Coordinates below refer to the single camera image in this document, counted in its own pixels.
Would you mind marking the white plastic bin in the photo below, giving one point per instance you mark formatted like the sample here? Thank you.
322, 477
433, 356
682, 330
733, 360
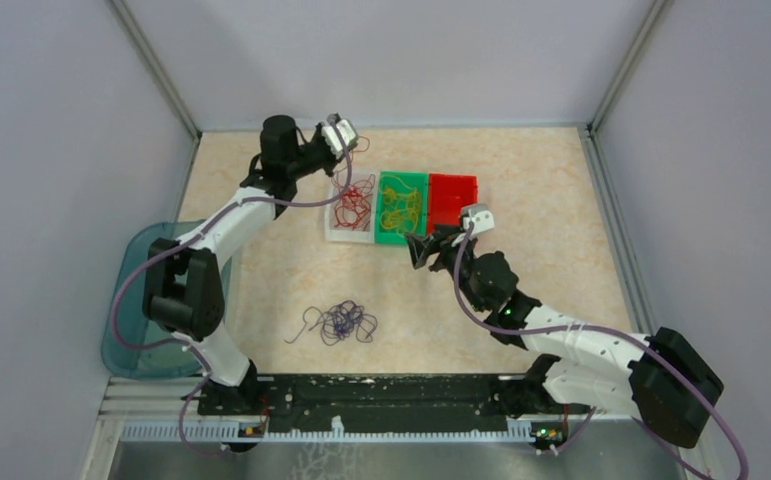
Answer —
350, 218

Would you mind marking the aluminium frame rail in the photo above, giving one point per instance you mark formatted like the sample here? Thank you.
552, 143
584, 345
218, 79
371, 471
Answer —
168, 410

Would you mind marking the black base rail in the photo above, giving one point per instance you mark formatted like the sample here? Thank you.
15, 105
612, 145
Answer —
380, 404

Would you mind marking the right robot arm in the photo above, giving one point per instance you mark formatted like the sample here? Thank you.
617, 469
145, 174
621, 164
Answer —
590, 344

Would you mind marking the green plastic bin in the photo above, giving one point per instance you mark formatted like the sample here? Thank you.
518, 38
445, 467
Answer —
401, 206

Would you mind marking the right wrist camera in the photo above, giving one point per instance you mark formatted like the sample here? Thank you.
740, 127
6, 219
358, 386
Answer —
478, 218

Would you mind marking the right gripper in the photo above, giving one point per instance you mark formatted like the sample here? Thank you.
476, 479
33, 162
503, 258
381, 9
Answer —
423, 247

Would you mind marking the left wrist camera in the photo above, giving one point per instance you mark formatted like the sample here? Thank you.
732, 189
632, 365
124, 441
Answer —
340, 135

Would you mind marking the teal plastic basin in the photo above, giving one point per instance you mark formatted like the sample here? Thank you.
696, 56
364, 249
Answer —
164, 362

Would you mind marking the red plastic bin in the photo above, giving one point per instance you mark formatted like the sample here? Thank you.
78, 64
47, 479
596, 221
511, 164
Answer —
447, 195

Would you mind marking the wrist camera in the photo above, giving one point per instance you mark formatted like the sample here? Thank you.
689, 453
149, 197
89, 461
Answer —
340, 135
478, 218

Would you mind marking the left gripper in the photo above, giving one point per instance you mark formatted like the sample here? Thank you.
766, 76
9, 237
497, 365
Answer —
333, 159

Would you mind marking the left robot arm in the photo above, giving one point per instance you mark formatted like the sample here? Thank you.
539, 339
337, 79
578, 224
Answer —
182, 288

